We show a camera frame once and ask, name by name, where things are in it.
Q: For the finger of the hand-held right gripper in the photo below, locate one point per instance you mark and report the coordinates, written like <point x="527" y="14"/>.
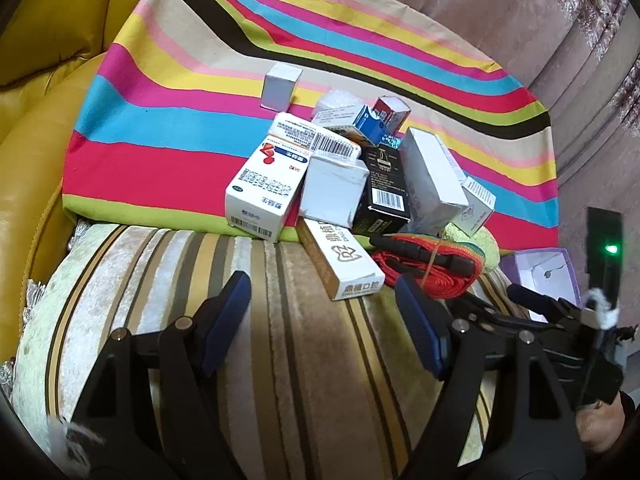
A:
<point x="500" y="317"/>
<point x="540" y="300"/>

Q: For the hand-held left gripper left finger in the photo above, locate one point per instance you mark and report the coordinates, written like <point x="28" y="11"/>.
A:
<point x="227" y="320"/>

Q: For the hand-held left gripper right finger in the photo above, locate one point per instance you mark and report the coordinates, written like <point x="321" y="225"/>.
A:
<point x="425" y="330"/>

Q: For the purple cardboard box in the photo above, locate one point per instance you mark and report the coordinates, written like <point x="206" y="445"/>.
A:
<point x="540" y="265"/>

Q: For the green sponge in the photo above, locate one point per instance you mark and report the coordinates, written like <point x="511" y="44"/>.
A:
<point x="487" y="247"/>

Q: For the gold and white toothpaste box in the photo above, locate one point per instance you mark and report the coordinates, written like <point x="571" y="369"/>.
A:
<point x="345" y="260"/>

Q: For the white box with diamond mark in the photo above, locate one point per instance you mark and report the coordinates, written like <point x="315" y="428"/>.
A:
<point x="475" y="207"/>

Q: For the black box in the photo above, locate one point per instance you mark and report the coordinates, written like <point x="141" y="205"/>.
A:
<point x="382" y="200"/>

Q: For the white box with red logo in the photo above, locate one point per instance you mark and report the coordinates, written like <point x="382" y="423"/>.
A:
<point x="260" y="185"/>

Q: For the grey and white box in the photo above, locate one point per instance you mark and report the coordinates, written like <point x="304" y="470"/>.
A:
<point x="430" y="180"/>

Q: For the white box with barcode label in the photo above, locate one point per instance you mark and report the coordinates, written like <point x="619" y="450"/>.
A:
<point x="300" y="132"/>

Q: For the blue patterned box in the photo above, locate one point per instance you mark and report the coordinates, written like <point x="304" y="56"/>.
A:
<point x="370" y="122"/>

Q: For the red and white box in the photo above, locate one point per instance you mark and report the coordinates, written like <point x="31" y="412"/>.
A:
<point x="395" y="110"/>

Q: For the small plain white box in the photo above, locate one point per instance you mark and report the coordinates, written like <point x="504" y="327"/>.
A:
<point x="277" y="90"/>

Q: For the foam-topped silver box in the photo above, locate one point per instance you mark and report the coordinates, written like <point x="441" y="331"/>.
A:
<point x="335" y="105"/>

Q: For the striped velvet sofa cover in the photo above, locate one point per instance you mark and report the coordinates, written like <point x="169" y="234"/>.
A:
<point x="300" y="360"/>

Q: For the multicolour striped cushion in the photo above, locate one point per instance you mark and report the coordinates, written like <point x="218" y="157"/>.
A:
<point x="175" y="125"/>

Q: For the yellow leather sofa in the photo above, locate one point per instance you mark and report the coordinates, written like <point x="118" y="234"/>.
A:
<point x="40" y="160"/>

